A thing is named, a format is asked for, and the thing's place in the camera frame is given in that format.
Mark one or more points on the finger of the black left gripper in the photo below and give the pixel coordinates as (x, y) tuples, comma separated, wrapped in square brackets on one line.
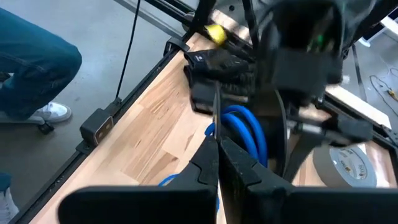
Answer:
[(348, 130), (300, 158)]

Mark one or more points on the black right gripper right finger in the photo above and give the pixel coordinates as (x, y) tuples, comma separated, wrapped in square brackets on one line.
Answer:
[(311, 205)]

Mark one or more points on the black table-level camera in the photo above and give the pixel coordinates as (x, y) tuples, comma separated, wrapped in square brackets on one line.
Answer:
[(96, 127)]

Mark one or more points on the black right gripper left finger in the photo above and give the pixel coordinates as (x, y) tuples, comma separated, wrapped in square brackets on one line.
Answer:
[(140, 205)]

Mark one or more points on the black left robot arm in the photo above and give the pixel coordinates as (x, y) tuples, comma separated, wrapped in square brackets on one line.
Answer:
[(388, 12)]

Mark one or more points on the grey duct tape roll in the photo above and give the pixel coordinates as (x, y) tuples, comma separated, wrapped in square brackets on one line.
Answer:
[(351, 165)]

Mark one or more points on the black table clamp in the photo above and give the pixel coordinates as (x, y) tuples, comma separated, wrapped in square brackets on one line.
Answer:
[(175, 46)]

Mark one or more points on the person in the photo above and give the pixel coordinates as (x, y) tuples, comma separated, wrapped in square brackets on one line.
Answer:
[(31, 62)]

